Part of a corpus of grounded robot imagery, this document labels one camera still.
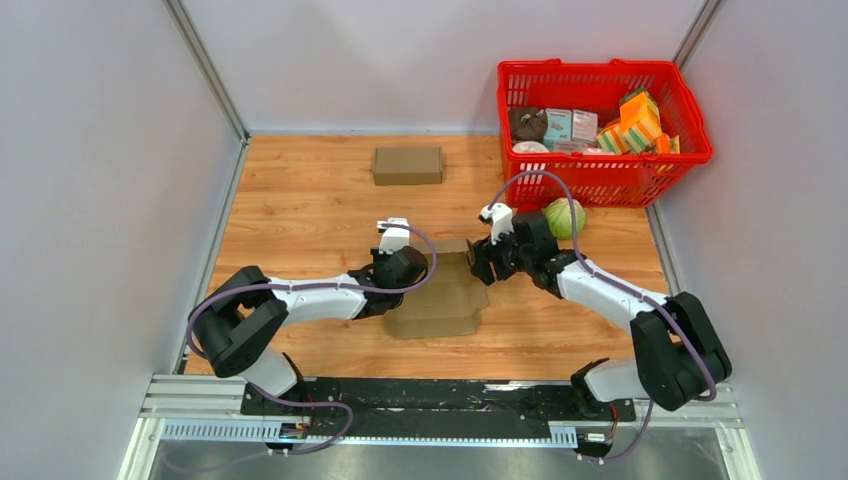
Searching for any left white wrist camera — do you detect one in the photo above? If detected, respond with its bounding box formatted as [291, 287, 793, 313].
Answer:
[376, 217, 410, 254]

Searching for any brown cardboard paper box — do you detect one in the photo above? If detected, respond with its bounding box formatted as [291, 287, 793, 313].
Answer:
[373, 146, 443, 186]

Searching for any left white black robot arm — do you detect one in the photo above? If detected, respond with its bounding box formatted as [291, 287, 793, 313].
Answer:
[187, 246, 429, 415]

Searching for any orange green striped sponge stack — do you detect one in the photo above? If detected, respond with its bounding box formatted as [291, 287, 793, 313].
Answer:
[596, 88, 681, 155]

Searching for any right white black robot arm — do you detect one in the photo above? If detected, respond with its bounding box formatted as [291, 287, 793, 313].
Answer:
[470, 203, 732, 419]

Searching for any grey small carton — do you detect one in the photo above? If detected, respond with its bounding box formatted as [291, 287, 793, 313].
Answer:
[571, 109, 598, 145]

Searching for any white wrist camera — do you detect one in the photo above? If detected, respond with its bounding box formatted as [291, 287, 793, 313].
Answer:
[376, 217, 410, 254]
[479, 202, 514, 245]

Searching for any brown round toy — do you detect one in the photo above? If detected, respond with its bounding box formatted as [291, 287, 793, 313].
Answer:
[507, 106, 548, 143]

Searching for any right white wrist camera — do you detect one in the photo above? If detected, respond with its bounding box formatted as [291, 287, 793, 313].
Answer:
[479, 202, 514, 245]

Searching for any green toy cabbage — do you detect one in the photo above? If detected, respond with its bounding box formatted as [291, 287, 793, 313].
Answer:
[542, 197, 586, 240]

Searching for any cardboard sheet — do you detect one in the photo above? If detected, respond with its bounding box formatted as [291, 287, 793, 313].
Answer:
[384, 238, 489, 339]

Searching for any aluminium frame rail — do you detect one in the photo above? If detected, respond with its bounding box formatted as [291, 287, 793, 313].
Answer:
[119, 375, 761, 479]

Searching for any white round lid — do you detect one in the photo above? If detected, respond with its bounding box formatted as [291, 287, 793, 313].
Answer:
[512, 141, 550, 154]

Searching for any red toy pepper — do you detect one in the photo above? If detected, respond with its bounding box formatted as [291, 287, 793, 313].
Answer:
[517, 204, 541, 213]

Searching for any red plastic shopping basket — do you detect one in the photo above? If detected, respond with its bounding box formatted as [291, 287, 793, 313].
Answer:
[496, 59, 713, 207]

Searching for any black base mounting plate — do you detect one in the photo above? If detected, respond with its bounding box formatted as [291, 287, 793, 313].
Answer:
[240, 377, 636, 439]

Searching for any teal small carton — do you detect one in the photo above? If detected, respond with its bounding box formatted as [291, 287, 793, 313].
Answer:
[542, 108, 573, 150]

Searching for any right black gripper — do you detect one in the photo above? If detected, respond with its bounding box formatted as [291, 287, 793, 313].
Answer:
[471, 222, 533, 286]

